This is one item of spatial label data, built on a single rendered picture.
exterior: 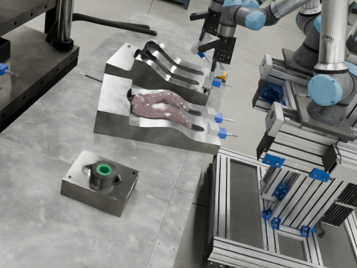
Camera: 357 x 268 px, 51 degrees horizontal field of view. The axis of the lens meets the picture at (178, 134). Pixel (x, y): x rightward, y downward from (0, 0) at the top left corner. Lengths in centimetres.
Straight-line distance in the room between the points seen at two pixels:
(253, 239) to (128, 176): 109
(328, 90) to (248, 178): 119
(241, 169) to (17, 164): 156
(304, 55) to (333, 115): 51
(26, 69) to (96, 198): 81
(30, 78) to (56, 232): 80
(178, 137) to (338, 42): 66
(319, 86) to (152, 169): 66
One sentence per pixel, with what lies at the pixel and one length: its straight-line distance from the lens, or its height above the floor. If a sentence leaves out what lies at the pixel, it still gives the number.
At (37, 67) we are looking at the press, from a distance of 181.
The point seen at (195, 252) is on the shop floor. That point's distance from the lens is 221.
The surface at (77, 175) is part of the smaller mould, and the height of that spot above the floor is 87.
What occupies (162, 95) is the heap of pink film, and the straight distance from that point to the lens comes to 156.
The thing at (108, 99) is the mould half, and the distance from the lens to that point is 145.
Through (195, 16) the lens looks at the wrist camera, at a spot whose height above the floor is 109.
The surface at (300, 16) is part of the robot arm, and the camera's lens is 209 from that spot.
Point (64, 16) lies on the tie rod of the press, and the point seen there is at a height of 96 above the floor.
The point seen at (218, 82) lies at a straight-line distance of 173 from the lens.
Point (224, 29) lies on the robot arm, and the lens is 165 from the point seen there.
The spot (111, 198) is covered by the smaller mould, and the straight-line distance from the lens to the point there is 114.
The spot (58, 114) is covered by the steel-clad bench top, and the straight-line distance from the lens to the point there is 152.
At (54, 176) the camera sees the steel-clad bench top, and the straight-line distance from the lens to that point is 127.
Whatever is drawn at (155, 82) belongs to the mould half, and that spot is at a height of 86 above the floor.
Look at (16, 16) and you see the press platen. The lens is 164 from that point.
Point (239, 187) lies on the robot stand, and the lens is 236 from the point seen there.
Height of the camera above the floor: 173
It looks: 36 degrees down
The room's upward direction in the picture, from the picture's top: 20 degrees clockwise
